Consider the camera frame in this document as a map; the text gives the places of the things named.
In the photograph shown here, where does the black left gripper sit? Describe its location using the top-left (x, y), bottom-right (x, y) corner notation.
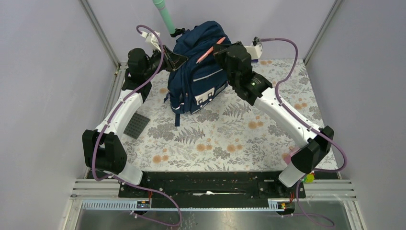
top-left (143, 45), bottom-right (187, 79)

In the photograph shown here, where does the orange pen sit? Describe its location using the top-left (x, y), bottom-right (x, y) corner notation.
top-left (196, 37), bottom-right (226, 64)

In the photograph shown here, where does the navy blue backpack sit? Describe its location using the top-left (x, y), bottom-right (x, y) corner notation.
top-left (165, 21), bottom-right (231, 127)

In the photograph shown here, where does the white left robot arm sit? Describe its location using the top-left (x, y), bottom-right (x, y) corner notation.
top-left (82, 46), bottom-right (188, 197)

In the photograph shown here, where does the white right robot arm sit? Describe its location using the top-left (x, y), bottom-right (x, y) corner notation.
top-left (214, 43), bottom-right (334, 197)

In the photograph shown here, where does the green microphone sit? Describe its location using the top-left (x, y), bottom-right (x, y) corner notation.
top-left (152, 0), bottom-right (176, 35)

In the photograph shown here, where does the grey studded building baseplate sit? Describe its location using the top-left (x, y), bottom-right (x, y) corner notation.
top-left (124, 113), bottom-right (150, 139)

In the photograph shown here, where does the pink tape roll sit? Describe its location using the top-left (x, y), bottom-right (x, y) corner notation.
top-left (282, 147), bottom-right (300, 165)

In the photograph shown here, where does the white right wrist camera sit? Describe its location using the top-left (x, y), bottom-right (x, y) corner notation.
top-left (245, 37), bottom-right (263, 60)

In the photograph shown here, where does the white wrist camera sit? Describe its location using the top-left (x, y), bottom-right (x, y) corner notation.
top-left (245, 37), bottom-right (263, 60)
top-left (141, 31), bottom-right (161, 52)

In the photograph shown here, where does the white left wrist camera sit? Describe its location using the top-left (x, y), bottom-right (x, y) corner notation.
top-left (141, 31), bottom-right (161, 52)

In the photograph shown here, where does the aluminium frame rail left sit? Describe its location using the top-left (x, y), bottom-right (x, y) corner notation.
top-left (79, 0), bottom-right (121, 171)

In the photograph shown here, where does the aluminium frame rail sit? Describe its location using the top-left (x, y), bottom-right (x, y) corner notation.
top-left (79, 0), bottom-right (121, 171)
top-left (303, 0), bottom-right (344, 66)

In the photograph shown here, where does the aluminium frame rail right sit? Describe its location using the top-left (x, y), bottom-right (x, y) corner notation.
top-left (303, 0), bottom-right (344, 66)

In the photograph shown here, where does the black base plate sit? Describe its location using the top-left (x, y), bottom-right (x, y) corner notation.
top-left (118, 171), bottom-right (306, 208)

